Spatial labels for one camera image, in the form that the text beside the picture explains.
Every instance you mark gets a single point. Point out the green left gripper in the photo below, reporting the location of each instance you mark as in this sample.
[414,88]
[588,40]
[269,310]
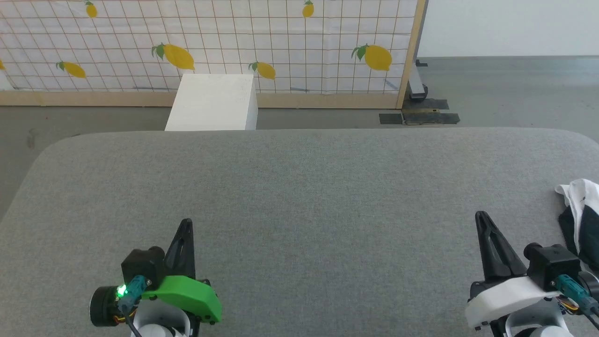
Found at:
[187,295]

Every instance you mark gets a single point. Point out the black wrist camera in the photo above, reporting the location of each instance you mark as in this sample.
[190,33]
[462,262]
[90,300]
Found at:
[552,262]
[140,264]

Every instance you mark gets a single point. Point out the lemon print grid screen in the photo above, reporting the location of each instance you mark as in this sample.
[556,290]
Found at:
[224,32]

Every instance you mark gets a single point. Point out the grey screen support foot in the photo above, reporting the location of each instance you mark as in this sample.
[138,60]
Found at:
[416,86]

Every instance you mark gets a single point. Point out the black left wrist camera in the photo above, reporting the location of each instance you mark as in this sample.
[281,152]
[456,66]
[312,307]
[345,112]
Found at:
[140,264]

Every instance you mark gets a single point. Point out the black and white shirt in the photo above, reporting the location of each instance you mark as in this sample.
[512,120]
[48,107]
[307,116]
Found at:
[585,201]

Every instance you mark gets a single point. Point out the black floor tape patch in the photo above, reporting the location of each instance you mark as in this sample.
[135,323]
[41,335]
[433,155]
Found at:
[426,117]

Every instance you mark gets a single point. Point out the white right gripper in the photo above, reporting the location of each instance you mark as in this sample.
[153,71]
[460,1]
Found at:
[505,295]

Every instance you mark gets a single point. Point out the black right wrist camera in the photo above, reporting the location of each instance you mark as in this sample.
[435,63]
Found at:
[552,262]

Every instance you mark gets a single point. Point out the white box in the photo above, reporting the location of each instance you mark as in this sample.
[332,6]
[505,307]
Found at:
[210,103]

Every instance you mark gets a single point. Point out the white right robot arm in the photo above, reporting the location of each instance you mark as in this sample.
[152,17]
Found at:
[538,325]

